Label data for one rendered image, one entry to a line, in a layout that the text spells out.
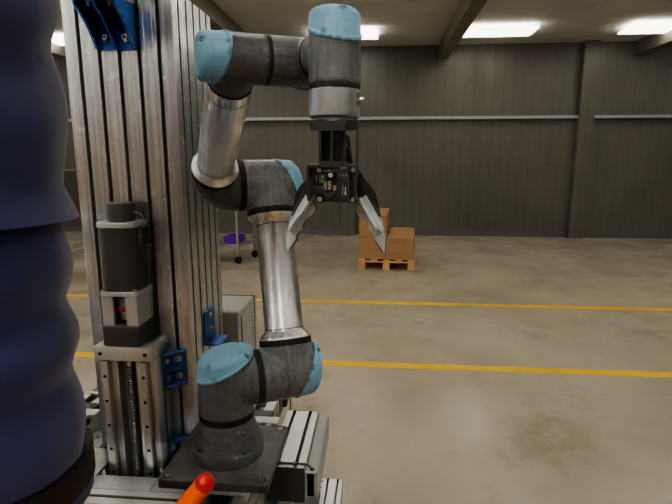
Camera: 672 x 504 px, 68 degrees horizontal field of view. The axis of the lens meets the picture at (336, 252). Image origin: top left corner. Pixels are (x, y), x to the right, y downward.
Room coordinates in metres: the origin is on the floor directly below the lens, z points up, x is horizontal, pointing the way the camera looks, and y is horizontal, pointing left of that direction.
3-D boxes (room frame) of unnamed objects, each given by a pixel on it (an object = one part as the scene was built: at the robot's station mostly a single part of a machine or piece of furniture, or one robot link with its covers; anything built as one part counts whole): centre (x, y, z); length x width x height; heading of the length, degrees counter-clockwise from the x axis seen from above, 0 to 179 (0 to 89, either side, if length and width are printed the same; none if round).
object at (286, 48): (0.84, 0.05, 1.82); 0.11 x 0.11 x 0.08; 21
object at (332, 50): (0.76, 0.00, 1.82); 0.09 x 0.08 x 0.11; 21
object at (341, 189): (0.74, 0.00, 1.66); 0.09 x 0.08 x 0.12; 175
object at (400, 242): (8.01, -0.86, 0.41); 1.36 x 0.97 x 0.82; 176
